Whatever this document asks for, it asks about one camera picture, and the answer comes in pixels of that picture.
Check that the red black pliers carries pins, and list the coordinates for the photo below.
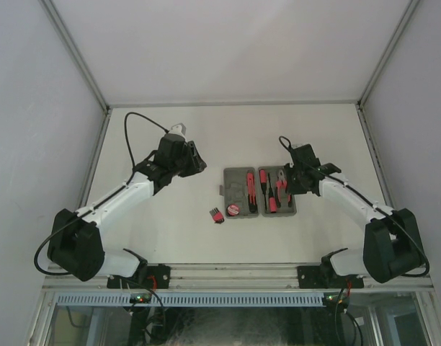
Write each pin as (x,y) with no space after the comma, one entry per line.
(281,189)

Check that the short red black screwdriver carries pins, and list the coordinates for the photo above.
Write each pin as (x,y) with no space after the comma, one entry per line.
(271,200)

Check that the red black utility knife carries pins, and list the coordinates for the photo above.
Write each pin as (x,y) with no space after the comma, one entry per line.
(251,192)

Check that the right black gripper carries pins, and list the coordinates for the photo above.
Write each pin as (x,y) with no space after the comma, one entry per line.
(290,189)

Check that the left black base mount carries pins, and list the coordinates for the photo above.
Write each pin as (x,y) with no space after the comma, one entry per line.
(147,276)

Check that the red hex key set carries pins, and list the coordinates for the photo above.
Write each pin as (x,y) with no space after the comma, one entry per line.
(217,216)

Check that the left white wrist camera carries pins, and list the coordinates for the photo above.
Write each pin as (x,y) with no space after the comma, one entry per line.
(179,130)

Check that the grey plastic tool case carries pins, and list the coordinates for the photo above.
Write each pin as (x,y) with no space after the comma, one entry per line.
(234,190)

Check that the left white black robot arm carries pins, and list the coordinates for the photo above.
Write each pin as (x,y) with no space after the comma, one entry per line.
(76,245)

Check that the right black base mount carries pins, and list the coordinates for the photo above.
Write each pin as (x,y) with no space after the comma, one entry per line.
(315,276)

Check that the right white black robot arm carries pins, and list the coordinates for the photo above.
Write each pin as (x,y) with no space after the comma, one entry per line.
(392,246)

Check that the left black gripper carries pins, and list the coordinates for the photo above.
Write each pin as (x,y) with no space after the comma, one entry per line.
(196,164)

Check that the long red black screwdriver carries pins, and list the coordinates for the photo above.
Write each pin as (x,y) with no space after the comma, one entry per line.
(263,184)

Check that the aluminium front rail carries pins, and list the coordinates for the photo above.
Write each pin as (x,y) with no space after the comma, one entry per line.
(221,277)

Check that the black tape roll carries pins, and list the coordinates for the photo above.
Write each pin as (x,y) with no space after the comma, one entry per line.
(232,210)

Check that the blue slotted cable duct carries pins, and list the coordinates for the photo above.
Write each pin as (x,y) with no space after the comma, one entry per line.
(197,300)

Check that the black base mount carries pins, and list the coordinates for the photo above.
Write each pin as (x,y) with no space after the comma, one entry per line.
(147,276)
(315,276)

